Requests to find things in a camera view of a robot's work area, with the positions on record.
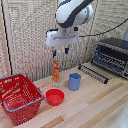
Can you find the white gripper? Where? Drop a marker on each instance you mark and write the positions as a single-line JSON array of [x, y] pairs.
[[61, 38]]

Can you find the orange mac and cheese carton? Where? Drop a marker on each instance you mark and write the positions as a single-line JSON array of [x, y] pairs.
[[56, 74]]

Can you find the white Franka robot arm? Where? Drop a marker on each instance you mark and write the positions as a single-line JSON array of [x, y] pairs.
[[74, 12]]

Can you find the blue plastic cup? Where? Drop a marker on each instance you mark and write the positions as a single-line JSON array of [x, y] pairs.
[[74, 81]]

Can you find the black oven rack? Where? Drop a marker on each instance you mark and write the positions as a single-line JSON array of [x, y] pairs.
[[93, 74]]

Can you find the red plastic bowl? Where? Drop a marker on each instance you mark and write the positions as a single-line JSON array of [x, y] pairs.
[[55, 96]]

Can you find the black toaster oven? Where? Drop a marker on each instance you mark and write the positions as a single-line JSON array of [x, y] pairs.
[[111, 56]]

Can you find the red plastic shopping basket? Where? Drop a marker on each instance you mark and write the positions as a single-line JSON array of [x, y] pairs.
[[19, 98]]

